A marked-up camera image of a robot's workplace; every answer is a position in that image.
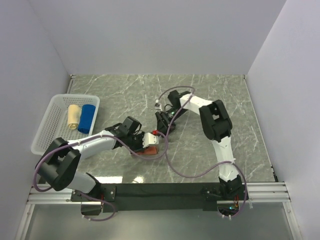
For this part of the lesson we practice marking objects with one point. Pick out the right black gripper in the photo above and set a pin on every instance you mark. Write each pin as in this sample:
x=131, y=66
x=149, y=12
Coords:
x=162, y=126

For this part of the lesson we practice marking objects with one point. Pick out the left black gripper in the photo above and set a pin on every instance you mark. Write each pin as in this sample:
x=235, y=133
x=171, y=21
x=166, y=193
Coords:
x=140, y=148

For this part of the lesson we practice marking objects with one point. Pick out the brown orange bear towel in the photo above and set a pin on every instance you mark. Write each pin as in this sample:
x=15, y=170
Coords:
x=151, y=150

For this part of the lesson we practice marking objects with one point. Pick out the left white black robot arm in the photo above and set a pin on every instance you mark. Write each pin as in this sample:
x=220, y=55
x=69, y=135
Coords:
x=59, y=163

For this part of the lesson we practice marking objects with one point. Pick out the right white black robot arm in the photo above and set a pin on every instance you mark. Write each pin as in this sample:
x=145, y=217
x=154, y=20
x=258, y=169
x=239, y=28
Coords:
x=216, y=126

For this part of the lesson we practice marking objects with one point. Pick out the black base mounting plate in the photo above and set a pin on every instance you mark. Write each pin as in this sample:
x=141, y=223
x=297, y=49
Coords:
x=115, y=197

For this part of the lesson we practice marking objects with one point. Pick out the rolled blue towel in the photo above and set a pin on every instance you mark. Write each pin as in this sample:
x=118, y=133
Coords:
x=86, y=118

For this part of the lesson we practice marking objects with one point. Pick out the rolled beige towel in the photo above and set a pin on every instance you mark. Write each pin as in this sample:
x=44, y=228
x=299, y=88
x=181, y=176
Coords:
x=73, y=116

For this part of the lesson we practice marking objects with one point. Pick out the white plastic basket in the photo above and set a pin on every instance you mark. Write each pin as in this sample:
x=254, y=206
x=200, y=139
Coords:
x=54, y=123

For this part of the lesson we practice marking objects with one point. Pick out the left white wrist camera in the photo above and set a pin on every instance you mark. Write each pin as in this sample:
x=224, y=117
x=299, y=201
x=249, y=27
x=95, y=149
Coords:
x=149, y=140

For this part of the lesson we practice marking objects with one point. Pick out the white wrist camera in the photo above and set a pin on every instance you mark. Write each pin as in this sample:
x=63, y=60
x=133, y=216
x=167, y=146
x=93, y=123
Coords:
x=149, y=140
x=158, y=106

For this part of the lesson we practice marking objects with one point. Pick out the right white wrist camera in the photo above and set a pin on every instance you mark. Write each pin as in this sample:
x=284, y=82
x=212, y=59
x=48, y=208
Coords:
x=158, y=106

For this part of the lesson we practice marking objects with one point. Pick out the aluminium rail frame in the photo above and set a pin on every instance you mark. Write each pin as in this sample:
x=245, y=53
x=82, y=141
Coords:
x=258, y=192

